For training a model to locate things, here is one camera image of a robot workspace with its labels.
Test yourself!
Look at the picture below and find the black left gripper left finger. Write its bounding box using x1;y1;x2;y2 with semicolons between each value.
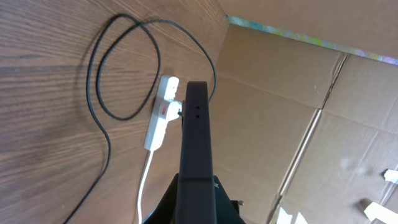
142;174;178;224

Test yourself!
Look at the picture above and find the white power strip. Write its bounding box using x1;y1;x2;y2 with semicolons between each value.
144;75;182;152

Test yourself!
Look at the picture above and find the black Galaxy smartphone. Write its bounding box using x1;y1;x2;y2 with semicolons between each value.
175;82;216;224

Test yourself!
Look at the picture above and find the black charger cable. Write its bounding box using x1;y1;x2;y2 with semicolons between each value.
62;14;218;224

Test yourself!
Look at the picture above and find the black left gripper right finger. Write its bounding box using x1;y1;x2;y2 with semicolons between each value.
214;176;245;224

